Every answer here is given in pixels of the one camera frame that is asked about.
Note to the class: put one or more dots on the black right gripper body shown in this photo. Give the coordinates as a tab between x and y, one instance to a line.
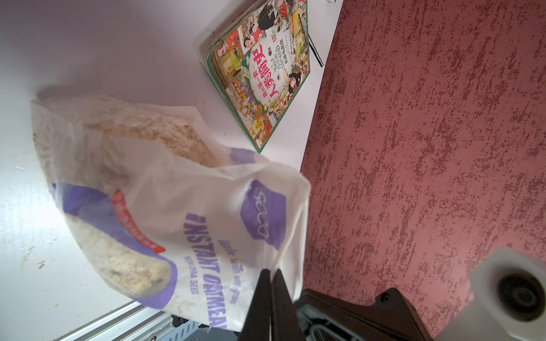
390	317

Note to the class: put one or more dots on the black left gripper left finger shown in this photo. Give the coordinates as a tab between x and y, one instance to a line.
257	325

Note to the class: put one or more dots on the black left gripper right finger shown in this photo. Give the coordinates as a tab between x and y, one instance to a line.
284	322

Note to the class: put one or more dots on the instant oatmeal plastic bag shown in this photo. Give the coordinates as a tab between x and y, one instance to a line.
164	213

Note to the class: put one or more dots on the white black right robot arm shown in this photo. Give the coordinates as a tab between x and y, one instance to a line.
509	304

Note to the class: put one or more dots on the colourful cartoon picture book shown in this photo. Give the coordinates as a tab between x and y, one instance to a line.
259	63

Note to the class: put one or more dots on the aluminium front frame rail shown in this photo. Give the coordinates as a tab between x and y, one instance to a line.
134	321

